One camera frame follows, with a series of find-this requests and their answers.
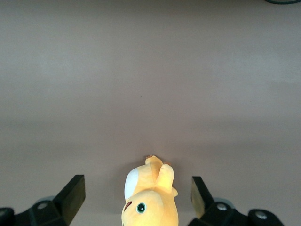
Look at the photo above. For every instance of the brown table cover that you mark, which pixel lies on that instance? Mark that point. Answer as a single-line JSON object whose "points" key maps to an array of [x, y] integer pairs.
{"points": [[150, 70]]}

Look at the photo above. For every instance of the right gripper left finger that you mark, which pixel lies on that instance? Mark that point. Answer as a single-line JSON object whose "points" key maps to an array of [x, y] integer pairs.
{"points": [[68, 200]]}

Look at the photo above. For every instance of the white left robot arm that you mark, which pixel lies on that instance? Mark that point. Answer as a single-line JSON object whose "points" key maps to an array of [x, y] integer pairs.
{"points": [[282, 1]]}

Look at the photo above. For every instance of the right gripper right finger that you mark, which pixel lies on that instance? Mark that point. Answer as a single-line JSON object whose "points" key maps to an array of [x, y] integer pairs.
{"points": [[202, 202]]}

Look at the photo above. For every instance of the yellow plush toy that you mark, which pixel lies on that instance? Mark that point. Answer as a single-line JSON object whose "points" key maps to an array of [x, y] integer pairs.
{"points": [[150, 202]]}

